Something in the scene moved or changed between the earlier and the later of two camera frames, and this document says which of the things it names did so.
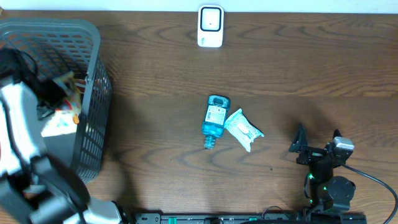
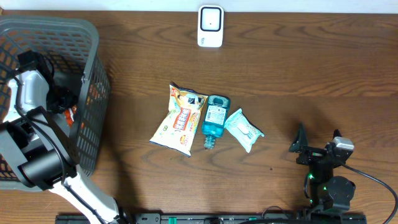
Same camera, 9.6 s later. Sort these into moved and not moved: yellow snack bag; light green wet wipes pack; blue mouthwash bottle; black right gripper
Moved: yellow snack bag
Not moved: blue mouthwash bottle; black right gripper; light green wet wipes pack
